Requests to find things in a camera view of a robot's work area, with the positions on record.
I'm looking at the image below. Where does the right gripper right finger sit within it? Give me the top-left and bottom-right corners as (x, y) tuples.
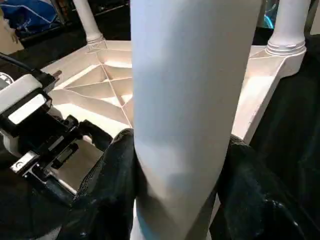
(209, 136), (320, 240)

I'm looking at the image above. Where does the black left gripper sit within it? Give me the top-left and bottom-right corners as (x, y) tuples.
(9, 116), (113, 208)

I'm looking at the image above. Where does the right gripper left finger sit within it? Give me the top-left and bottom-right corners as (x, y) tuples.
(56, 128), (140, 240)

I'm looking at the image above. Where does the white plastic table top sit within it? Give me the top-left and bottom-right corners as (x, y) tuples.
(40, 39), (308, 196)

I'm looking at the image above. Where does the white plastic table leg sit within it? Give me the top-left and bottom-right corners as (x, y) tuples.
(72, 0), (107, 48)
(129, 0), (265, 240)
(265, 0), (312, 57)

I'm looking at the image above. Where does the black work mat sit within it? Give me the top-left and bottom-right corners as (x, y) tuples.
(0, 20), (320, 240)

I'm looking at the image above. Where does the blue plastic bag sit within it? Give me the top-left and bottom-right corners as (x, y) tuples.
(0, 0), (60, 37)

